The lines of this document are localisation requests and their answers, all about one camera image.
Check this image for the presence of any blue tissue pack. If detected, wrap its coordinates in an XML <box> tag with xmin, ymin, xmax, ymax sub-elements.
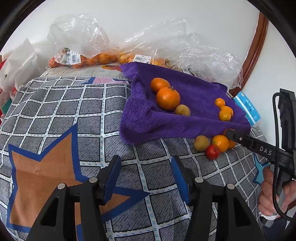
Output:
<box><xmin>234</xmin><ymin>91</ymin><xmax>261</xmax><ymax>126</ymax></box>

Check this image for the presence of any checkered grey bedspread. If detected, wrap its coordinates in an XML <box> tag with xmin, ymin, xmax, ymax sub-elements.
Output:
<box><xmin>1</xmin><ymin>77</ymin><xmax>264</xmax><ymax>240</ymax></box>

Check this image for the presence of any medium orange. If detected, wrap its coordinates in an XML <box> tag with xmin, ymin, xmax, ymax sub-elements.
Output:
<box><xmin>218</xmin><ymin>109</ymin><xmax>231</xmax><ymax>121</ymax></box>

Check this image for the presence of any small red fruit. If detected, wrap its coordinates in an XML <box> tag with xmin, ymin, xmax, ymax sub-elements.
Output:
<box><xmin>205</xmin><ymin>145</ymin><xmax>220</xmax><ymax>160</ymax></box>

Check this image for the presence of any purple towel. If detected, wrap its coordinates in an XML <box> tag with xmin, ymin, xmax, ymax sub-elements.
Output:
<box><xmin>119</xmin><ymin>61</ymin><xmax>251</xmax><ymax>146</ymax></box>

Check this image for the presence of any orange with stem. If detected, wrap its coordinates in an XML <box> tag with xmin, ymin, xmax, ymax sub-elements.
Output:
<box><xmin>220</xmin><ymin>105</ymin><xmax>234</xmax><ymax>116</ymax></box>

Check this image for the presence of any small yellow-green fruit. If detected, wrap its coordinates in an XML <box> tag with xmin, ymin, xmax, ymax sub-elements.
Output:
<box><xmin>175</xmin><ymin>104</ymin><xmax>191</xmax><ymax>116</ymax></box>

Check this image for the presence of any clear plastic bag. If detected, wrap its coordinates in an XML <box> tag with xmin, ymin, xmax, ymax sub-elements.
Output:
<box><xmin>174</xmin><ymin>44</ymin><xmax>243</xmax><ymax>90</ymax></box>
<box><xmin>118</xmin><ymin>18</ymin><xmax>187</xmax><ymax>68</ymax></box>

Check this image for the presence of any small brown-yellow fruit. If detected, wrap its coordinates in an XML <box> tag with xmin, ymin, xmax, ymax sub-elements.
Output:
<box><xmin>193</xmin><ymin>135</ymin><xmax>210</xmax><ymax>152</ymax></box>

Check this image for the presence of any clear plastic bag centre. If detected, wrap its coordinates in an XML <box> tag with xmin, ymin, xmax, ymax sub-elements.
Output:
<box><xmin>118</xmin><ymin>18</ymin><xmax>187</xmax><ymax>68</ymax></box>

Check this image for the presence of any plastic bag of tangerines left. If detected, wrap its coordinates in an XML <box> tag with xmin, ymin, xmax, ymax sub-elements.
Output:
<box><xmin>47</xmin><ymin>14</ymin><xmax>118</xmax><ymax>68</ymax></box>

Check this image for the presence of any right hand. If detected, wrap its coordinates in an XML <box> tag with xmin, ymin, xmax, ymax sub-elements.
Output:
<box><xmin>257</xmin><ymin>166</ymin><xmax>296</xmax><ymax>216</ymax></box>

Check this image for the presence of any black cable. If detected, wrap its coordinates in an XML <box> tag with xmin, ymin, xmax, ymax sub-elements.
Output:
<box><xmin>271</xmin><ymin>92</ymin><xmax>295</xmax><ymax>222</ymax></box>

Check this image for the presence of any brown wooden frame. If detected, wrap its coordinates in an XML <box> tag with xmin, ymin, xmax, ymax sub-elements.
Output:
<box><xmin>229</xmin><ymin>12</ymin><xmax>269</xmax><ymax>97</ymax></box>

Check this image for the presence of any large orange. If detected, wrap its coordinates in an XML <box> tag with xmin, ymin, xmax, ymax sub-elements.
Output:
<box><xmin>223</xmin><ymin>129</ymin><xmax>237</xmax><ymax>149</ymax></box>
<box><xmin>156</xmin><ymin>87</ymin><xmax>181</xmax><ymax>111</ymax></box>

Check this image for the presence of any clear plastic bag right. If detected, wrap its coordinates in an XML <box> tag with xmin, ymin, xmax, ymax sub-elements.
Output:
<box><xmin>174</xmin><ymin>44</ymin><xmax>243</xmax><ymax>90</ymax></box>

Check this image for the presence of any white plastic bag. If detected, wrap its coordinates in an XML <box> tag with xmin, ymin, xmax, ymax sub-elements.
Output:
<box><xmin>1</xmin><ymin>39</ymin><xmax>41</xmax><ymax>93</ymax></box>

